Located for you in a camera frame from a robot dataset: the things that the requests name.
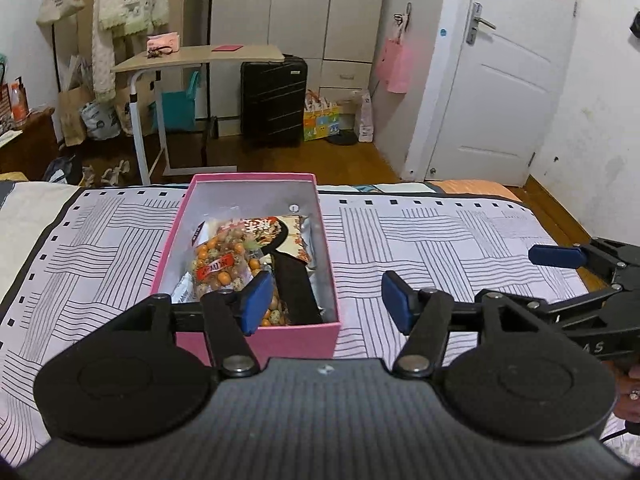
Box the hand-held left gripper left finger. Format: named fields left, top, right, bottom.
left=115, top=270, right=276, bottom=379

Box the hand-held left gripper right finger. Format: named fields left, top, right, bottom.
left=381, top=269, right=537, bottom=380

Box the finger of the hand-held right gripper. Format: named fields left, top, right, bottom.
left=521, top=283, right=627, bottom=334
left=528, top=237, right=640, bottom=286

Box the beige noodle packet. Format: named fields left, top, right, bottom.
left=220, top=214, right=326, bottom=327

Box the clear bag of coated nuts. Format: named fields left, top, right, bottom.
left=186, top=224, right=292, bottom=329

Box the pink cardboard box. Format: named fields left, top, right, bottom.
left=150, top=173, right=343, bottom=361

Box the person's right hand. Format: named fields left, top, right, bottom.
left=614, top=360, right=640, bottom=422

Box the line patterned bed sheet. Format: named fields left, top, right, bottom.
left=0, top=182, right=608, bottom=466

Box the white snack packet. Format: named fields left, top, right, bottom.
left=172, top=270, right=208, bottom=305

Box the white door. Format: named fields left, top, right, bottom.
left=425, top=0, right=584, bottom=187

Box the white plastic bag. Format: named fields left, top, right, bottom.
left=354, top=91, right=375, bottom=142

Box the colourful carton on floor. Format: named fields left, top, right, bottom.
left=303, top=90, right=342, bottom=142

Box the black suitcase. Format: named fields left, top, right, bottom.
left=240, top=56, right=308, bottom=149

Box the teal bag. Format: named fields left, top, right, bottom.
left=152, top=71, right=201, bottom=134

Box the white cabinet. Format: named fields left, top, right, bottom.
left=372, top=0, right=476, bottom=182

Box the black bag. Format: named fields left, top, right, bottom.
left=42, top=154, right=84, bottom=186

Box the pink paper bag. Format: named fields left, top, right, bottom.
left=376, top=37, right=414, bottom=94

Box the brown paper bag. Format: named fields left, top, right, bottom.
left=116, top=77, right=157, bottom=136
left=59, top=85, right=96, bottom=147

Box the white printed bag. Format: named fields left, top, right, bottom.
left=80, top=100, right=122, bottom=141

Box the cream bed cover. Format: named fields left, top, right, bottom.
left=0, top=180, right=83, bottom=301

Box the wooden side table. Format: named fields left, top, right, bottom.
left=111, top=44, right=285, bottom=187

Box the pink pouch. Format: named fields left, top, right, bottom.
left=146, top=32, right=181, bottom=57

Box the wooden nightstand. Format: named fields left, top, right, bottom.
left=0, top=107, right=58, bottom=181

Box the white wardrobe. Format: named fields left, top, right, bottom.
left=207, top=0, right=389, bottom=137

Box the orange bottle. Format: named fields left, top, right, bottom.
left=10, top=80, right=30, bottom=122

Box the white knit cardigan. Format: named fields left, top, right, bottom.
left=92, top=0, right=170, bottom=104

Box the metal door handle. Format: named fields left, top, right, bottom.
left=466, top=2, right=497, bottom=45

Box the wall hook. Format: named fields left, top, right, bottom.
left=392, top=2, right=414, bottom=40

